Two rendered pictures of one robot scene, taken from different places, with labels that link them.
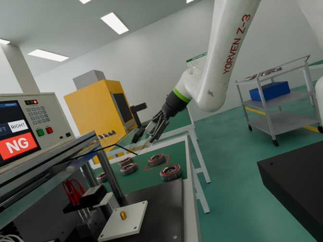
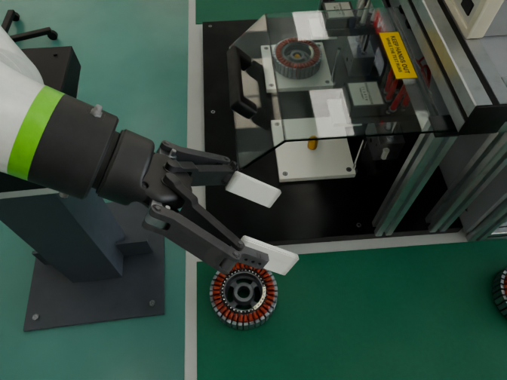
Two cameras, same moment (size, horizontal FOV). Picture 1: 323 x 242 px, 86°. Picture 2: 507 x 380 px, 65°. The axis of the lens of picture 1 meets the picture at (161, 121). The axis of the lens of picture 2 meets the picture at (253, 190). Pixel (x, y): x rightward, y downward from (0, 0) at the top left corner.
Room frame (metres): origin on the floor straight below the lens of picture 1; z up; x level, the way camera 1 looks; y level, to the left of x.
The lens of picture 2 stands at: (1.05, 0.01, 1.43)
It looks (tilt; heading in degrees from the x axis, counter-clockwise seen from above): 58 degrees down; 165
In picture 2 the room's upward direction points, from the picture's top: straight up
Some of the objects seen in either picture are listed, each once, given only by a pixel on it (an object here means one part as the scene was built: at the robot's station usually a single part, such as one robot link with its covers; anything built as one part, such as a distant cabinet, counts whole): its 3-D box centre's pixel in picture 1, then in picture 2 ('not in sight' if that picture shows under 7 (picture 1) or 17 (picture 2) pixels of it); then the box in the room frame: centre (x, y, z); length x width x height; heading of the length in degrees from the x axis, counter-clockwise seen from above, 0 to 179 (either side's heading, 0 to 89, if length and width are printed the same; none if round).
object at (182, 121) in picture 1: (166, 143); not in sight; (2.85, 0.06, 0.38); 1.85 x 1.10 x 0.75; 170
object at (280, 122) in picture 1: (272, 101); not in sight; (2.49, -1.65, 0.51); 1.01 x 0.60 x 1.01; 170
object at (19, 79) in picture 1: (34, 120); not in sight; (4.02, 2.70, 1.65); 0.50 x 0.45 x 3.30; 80
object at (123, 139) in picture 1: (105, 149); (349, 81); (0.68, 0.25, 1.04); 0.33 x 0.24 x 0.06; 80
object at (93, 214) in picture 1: (89, 223); (383, 136); (0.62, 0.40, 0.80); 0.07 x 0.05 x 0.06; 170
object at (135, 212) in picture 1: (125, 219); (311, 148); (0.59, 0.26, 0.78); 0.15 x 0.15 x 0.01; 80
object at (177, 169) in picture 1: (170, 172); (244, 293); (0.85, 0.05, 0.77); 0.11 x 0.11 x 0.04
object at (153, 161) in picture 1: (156, 159); not in sight; (1.11, 0.12, 0.77); 0.11 x 0.11 x 0.04
